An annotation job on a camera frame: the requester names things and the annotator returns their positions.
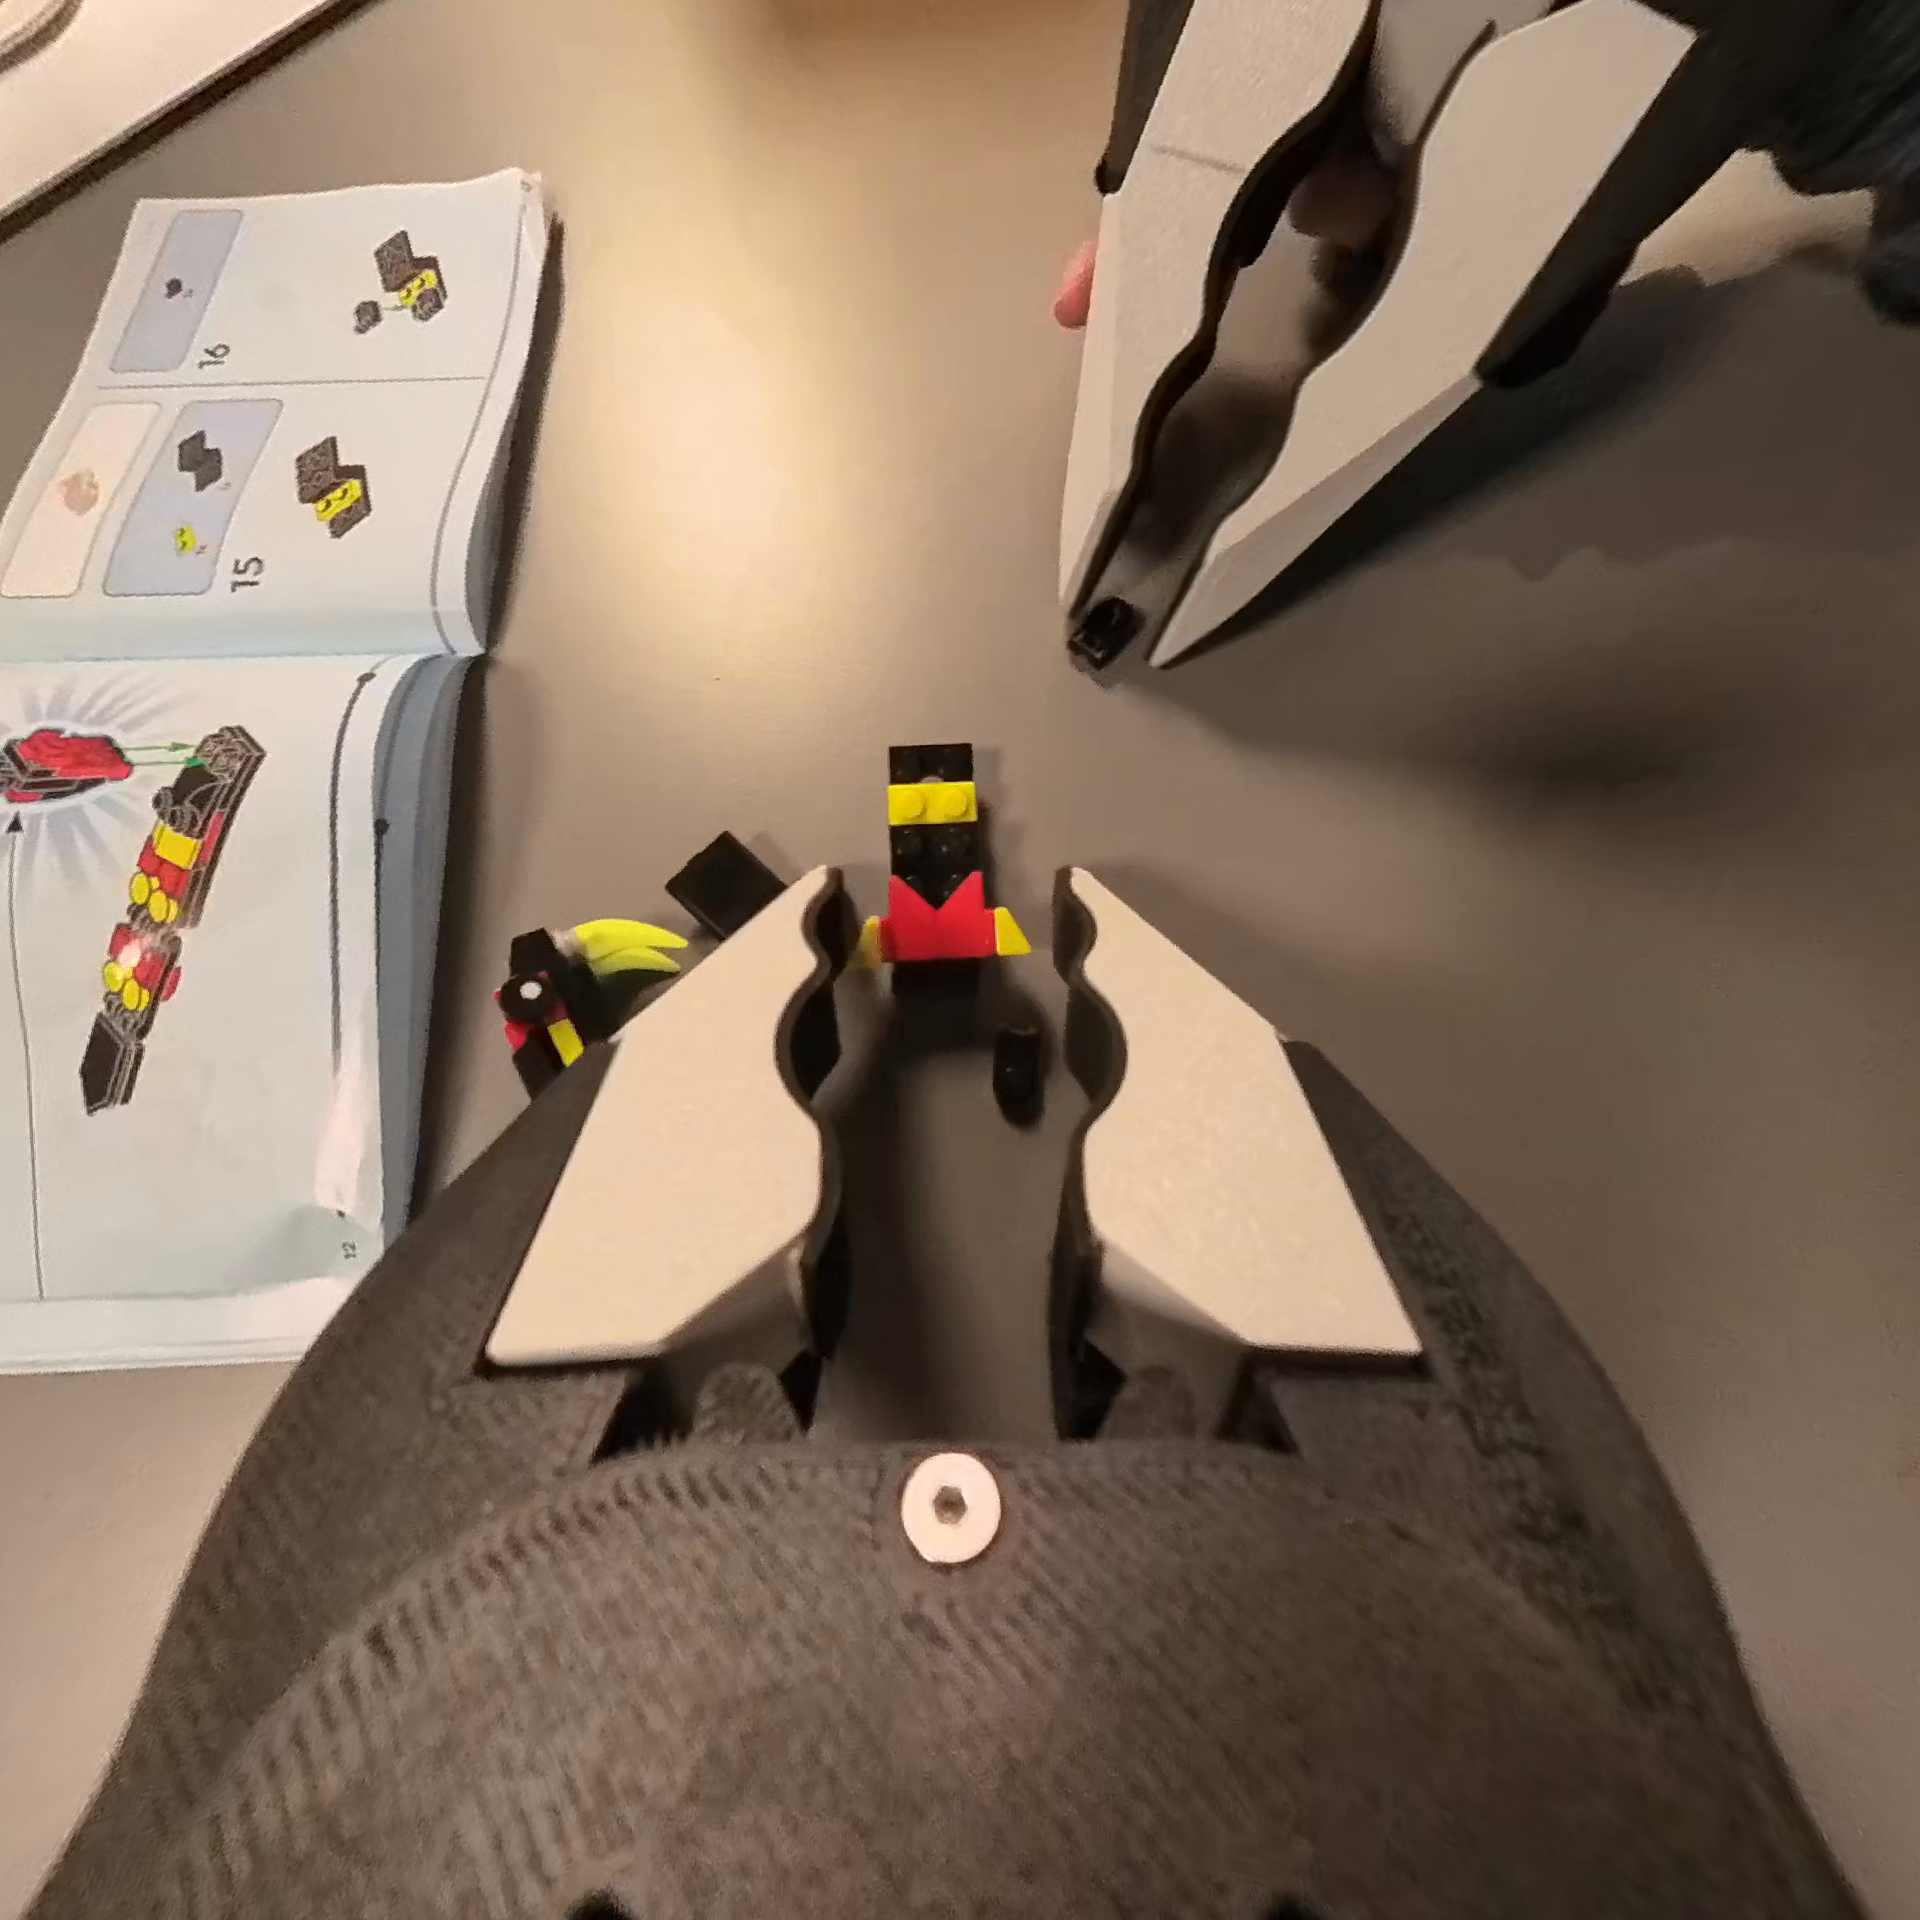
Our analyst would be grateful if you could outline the lego instruction booklet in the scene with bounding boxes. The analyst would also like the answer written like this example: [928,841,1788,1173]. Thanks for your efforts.
[0,166,565,1375]

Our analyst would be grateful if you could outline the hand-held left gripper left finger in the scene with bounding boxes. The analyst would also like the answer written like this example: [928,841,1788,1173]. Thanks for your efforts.
[480,863,856,1435]

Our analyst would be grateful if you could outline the black flat lego piece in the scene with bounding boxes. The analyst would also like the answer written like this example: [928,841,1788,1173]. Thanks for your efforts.
[665,827,787,944]

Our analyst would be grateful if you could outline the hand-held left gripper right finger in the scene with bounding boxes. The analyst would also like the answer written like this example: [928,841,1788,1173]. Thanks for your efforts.
[1051,863,1421,1440]

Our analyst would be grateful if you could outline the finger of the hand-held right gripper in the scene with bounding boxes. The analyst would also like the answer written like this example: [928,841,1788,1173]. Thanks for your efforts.
[1057,0,1391,669]
[1146,0,1705,673]

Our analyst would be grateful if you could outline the white rounded board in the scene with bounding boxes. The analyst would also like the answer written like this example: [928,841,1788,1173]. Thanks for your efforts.
[0,0,370,228]

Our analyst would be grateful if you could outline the black lego assembly yellow claws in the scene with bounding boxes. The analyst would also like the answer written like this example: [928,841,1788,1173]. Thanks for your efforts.
[495,916,692,1096]

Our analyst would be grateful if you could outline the black red yellow lego assembly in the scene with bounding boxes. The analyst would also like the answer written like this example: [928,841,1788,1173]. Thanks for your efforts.
[856,742,1034,1003]

